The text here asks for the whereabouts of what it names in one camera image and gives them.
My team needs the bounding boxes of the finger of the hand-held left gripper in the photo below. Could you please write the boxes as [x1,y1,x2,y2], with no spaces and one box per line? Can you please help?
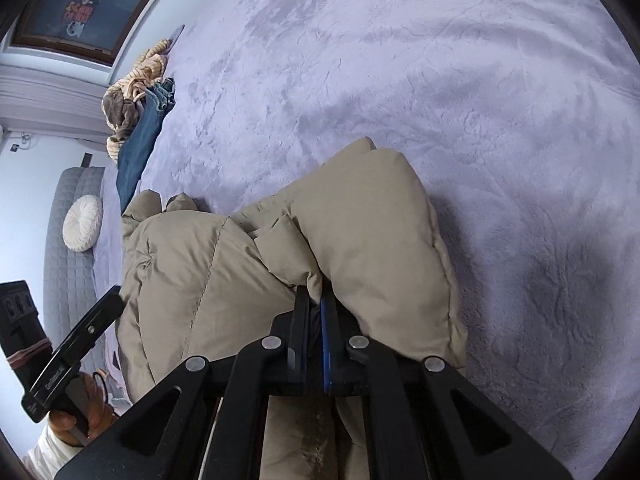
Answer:
[65,285,127,357]

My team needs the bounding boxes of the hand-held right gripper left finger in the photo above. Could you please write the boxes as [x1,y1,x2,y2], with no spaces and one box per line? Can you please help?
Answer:
[60,285,313,480]

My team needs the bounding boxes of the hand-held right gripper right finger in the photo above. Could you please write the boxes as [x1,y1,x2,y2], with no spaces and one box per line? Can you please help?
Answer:
[320,295,574,480]

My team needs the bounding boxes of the beige puffer jacket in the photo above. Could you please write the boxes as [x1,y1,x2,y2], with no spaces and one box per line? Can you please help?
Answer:
[116,136,468,480]

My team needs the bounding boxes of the person's left forearm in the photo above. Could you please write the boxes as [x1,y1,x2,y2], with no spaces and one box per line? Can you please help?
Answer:
[21,422,88,478]

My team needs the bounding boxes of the person's left hand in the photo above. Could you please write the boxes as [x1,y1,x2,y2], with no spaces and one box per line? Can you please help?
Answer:
[47,372,119,447]

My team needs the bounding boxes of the grey quilted headboard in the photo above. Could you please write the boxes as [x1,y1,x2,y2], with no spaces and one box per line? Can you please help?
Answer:
[44,166,122,363]

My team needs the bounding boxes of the round white cushion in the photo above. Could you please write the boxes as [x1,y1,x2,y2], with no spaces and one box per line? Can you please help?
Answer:
[62,195,104,253]

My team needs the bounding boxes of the blue jeans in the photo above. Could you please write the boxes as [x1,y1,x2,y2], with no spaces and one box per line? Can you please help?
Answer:
[116,77,178,213]

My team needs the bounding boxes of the brown garment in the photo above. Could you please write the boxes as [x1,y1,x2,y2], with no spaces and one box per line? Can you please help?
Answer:
[101,86,142,132]

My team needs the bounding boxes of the lilac fleece blanket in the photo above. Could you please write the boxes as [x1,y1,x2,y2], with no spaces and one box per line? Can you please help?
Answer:
[92,0,640,480]

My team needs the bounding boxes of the striped beige garment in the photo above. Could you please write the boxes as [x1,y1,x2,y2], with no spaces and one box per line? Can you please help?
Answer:
[104,39,172,161]

